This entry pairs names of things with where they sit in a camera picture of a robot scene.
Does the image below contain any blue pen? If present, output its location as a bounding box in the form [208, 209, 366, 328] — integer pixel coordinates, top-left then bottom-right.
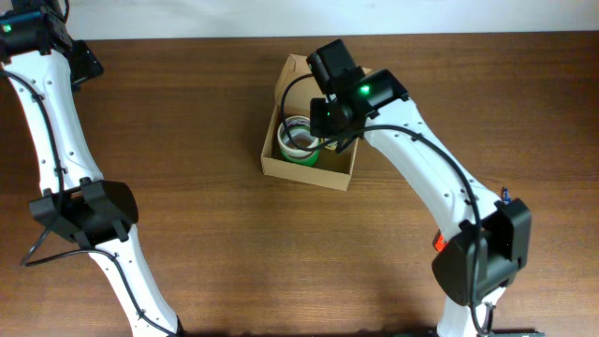
[501, 187, 511, 204]

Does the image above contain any brown cardboard box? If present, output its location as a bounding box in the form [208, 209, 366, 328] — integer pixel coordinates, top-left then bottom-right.
[260, 54, 359, 191]

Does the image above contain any white masking tape roll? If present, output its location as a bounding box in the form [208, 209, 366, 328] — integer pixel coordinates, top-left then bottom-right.
[277, 115, 319, 159]

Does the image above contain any green tape roll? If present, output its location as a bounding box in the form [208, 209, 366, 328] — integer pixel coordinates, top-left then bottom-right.
[279, 142, 320, 167]

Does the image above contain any orange utility knife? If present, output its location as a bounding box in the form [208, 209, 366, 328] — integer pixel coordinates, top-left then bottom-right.
[432, 231, 446, 252]

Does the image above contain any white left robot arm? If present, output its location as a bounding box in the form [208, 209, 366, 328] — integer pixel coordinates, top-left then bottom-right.
[1, 0, 185, 336]

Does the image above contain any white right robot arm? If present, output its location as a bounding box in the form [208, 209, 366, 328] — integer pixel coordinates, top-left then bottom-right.
[307, 39, 533, 336]

